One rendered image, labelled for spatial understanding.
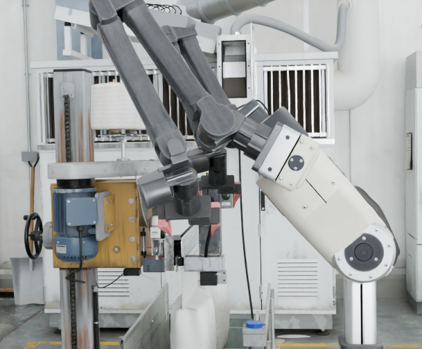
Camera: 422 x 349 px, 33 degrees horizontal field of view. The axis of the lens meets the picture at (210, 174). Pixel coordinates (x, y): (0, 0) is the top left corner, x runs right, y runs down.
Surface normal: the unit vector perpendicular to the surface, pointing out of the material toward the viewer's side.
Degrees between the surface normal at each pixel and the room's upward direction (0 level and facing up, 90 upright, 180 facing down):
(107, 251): 90
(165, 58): 70
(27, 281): 76
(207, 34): 90
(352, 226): 115
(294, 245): 90
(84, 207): 90
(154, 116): 62
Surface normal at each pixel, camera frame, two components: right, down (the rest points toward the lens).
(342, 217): 0.28, 0.47
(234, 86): -0.08, -0.68
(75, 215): 0.33, 0.04
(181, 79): 0.07, -0.29
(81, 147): -0.10, 0.05
